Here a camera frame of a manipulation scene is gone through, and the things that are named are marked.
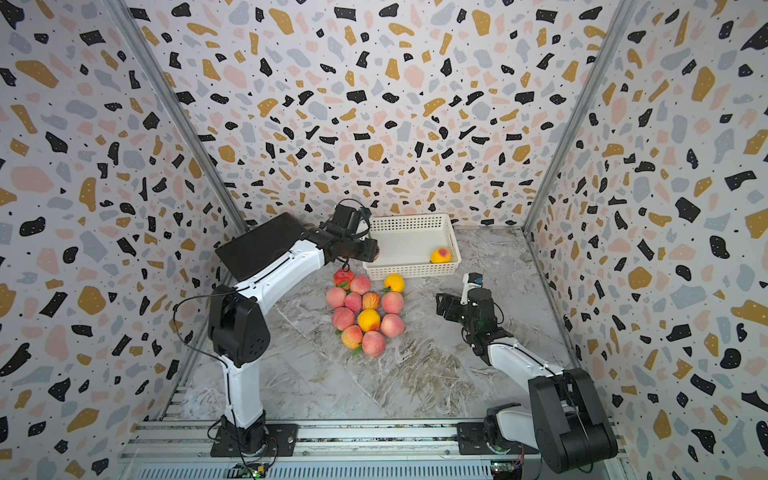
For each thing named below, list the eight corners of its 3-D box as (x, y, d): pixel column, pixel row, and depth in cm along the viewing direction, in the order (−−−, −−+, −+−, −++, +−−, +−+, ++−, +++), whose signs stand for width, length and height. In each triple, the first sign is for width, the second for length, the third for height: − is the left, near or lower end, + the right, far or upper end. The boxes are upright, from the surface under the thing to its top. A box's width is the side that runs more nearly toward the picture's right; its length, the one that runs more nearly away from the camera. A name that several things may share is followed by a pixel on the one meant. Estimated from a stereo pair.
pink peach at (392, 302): (381, 315, 98) (381, 307, 94) (382, 300, 102) (381, 292, 98) (403, 315, 98) (403, 307, 94) (403, 300, 102) (403, 292, 98)
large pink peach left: (328, 310, 99) (324, 300, 95) (330, 297, 103) (327, 287, 98) (344, 310, 99) (342, 300, 95) (346, 297, 103) (344, 287, 98)
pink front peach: (363, 358, 89) (361, 350, 84) (365, 339, 93) (363, 330, 88) (384, 358, 89) (383, 350, 84) (384, 339, 93) (384, 330, 88)
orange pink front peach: (343, 351, 90) (340, 343, 86) (345, 331, 95) (343, 323, 90) (362, 351, 90) (360, 343, 86) (363, 331, 95) (362, 323, 90)
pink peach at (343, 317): (333, 332, 94) (330, 324, 90) (336, 315, 98) (333, 306, 94) (354, 333, 94) (351, 324, 90) (356, 315, 98) (353, 306, 94)
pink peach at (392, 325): (387, 342, 92) (386, 335, 88) (379, 326, 96) (378, 319, 92) (406, 332, 94) (406, 325, 91) (397, 317, 98) (396, 309, 94)
